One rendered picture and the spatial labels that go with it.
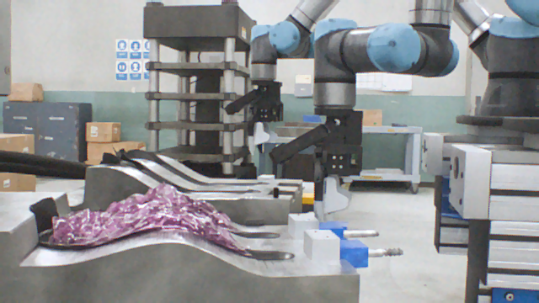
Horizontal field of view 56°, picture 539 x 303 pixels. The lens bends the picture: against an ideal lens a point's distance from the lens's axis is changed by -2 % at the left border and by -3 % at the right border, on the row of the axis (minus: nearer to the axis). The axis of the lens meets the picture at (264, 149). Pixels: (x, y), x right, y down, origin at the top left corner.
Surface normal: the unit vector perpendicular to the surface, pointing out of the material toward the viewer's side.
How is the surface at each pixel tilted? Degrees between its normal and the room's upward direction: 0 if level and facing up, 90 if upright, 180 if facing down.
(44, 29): 90
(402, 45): 90
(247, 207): 90
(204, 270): 90
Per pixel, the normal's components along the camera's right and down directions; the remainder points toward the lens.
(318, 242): 0.15, 0.07
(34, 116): -0.18, 0.07
